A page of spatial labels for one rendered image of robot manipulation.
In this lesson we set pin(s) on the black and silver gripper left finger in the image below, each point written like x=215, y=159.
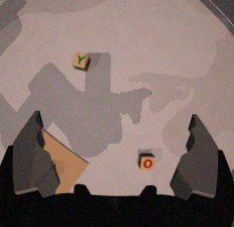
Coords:
x=27, y=173

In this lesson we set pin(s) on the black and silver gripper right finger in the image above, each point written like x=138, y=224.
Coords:
x=203, y=177

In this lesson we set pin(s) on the tan flat mat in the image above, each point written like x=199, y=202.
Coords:
x=68, y=164

